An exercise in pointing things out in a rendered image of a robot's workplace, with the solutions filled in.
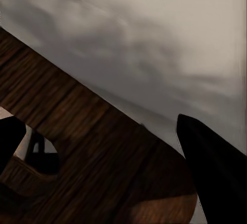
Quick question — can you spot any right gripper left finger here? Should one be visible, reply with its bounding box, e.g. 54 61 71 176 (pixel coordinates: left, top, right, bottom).
0 116 26 175

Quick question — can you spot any cutting board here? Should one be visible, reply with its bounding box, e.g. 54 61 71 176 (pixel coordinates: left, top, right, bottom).
0 26 198 224

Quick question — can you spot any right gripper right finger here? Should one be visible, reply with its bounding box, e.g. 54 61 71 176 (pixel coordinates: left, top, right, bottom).
177 114 247 224

